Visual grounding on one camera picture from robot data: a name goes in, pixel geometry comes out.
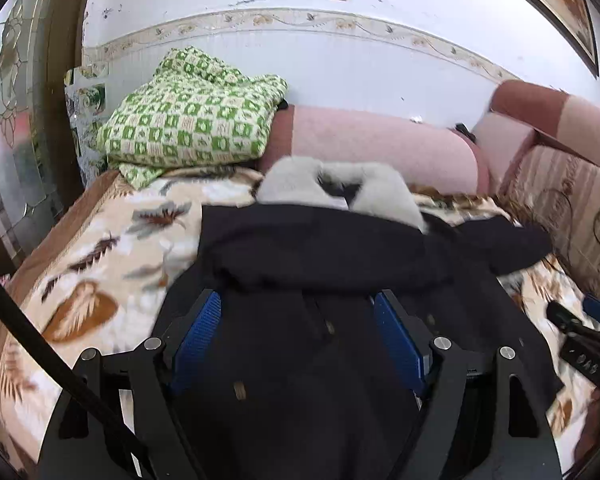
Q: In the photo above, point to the large framed wall picture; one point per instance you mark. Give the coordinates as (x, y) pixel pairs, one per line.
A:
(555, 5)

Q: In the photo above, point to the patterned glass door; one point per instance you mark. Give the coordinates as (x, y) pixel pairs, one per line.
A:
(15, 125)

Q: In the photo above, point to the green checkered blanket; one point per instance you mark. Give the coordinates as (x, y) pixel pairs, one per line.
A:
(190, 115)

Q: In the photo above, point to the pink bolster pillow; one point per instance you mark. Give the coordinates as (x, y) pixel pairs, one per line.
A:
(370, 145)

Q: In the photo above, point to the black coat with fur collar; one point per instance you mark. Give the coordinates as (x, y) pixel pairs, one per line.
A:
(305, 240)

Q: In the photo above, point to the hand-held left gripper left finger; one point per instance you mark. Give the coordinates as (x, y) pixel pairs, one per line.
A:
(200, 340)

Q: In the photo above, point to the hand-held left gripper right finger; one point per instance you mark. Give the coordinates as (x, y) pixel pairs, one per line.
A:
(397, 342)

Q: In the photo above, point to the leaf print blanket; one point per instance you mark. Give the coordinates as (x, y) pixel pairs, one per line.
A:
(105, 260)

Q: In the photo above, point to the pink and brown sofa cushion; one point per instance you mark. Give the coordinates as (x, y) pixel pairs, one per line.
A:
(530, 110)

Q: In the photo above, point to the striped floral cushion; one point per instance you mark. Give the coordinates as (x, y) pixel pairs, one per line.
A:
(570, 200)

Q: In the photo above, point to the printed plastic bag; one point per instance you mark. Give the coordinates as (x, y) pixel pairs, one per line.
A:
(82, 110)

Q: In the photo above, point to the brown wooden door frame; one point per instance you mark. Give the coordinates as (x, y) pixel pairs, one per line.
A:
(67, 60)

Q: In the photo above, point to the small black object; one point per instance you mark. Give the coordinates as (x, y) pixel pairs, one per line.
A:
(463, 130)

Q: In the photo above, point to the small white object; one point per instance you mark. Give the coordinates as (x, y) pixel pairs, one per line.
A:
(417, 119)

